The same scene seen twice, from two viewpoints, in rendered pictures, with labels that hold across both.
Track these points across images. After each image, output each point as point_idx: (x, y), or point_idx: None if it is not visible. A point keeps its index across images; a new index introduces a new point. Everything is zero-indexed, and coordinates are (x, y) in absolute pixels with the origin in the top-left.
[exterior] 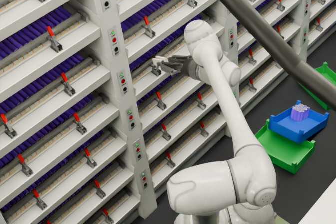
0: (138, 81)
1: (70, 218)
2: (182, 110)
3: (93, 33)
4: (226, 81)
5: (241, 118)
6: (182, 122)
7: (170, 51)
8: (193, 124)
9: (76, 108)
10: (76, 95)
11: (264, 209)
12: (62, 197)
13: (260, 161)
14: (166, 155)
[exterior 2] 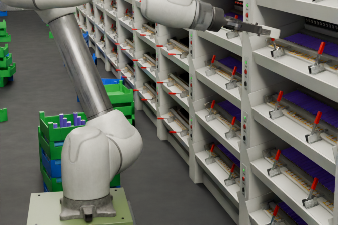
0: (272, 49)
1: (220, 124)
2: (309, 184)
3: None
4: None
5: None
6: (291, 186)
7: (310, 59)
8: (290, 205)
9: None
10: None
11: (66, 136)
12: (210, 81)
13: None
14: (285, 220)
